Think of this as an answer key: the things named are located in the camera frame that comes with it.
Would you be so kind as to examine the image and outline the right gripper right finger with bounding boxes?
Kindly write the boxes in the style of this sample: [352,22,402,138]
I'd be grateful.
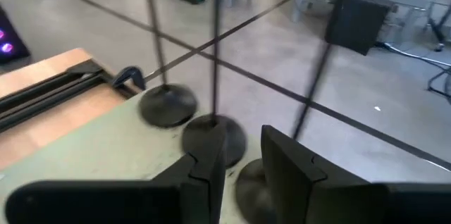
[261,124,451,224]

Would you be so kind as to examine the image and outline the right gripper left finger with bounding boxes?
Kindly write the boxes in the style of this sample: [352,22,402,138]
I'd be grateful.
[5,128,226,224]

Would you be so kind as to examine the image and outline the tall black candlestick holder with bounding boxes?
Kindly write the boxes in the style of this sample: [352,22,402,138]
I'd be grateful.
[235,0,355,224]
[181,0,247,169]
[139,0,198,129]

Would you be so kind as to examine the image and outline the green perforated metal shelf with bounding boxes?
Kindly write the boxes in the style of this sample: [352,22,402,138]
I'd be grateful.
[0,88,268,224]

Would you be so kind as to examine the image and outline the black computer tower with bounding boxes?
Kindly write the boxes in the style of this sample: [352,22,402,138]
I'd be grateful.
[323,0,391,56]

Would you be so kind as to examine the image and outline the dark device purple lights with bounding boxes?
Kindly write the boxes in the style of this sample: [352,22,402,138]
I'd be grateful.
[0,5,32,66]

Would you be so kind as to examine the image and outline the black aluminium table frame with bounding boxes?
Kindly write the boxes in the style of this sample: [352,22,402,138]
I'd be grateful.
[0,58,144,134]

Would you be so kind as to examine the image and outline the white floor cable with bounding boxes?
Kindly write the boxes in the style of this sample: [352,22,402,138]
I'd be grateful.
[375,42,451,68]

